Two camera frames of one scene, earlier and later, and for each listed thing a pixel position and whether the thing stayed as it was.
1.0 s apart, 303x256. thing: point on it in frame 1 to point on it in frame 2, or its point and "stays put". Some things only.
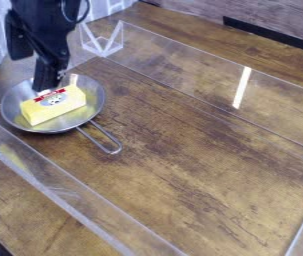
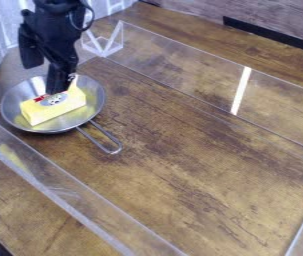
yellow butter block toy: (52, 105) stays put
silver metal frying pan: (82, 118) stays put
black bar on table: (290, 40) stays put
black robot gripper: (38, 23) to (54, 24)
